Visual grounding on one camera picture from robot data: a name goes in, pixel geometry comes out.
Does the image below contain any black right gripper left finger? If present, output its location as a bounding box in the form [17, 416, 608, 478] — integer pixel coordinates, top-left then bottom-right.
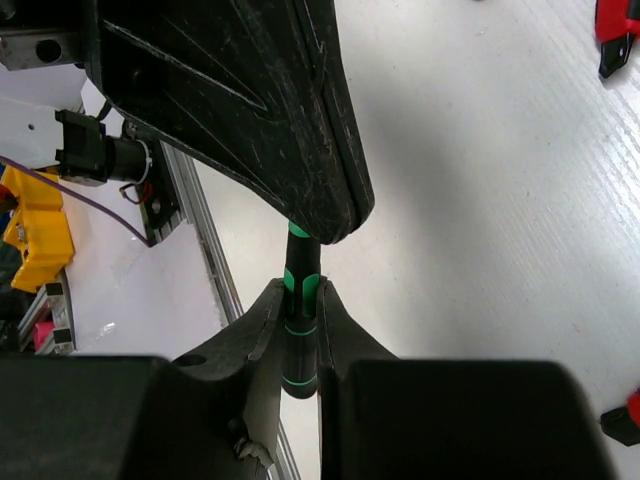
[173, 279, 394, 479]

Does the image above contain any green black screwdriver front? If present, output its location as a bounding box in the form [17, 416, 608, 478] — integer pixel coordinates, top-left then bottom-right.
[282, 222, 321, 400]

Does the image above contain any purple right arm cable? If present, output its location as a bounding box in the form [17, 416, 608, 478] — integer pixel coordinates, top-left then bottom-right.
[0, 154, 154, 249]

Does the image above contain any yellow plastic block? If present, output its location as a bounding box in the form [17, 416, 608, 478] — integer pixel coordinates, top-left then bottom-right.
[1, 167, 75, 293]

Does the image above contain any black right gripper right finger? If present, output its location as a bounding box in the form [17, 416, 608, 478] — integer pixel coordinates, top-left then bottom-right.
[82, 0, 375, 244]

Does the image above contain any aluminium frame rail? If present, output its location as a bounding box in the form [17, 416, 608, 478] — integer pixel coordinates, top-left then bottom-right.
[159, 142, 301, 480]

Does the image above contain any red knife right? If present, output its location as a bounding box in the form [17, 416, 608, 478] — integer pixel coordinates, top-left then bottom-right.
[595, 0, 640, 79]

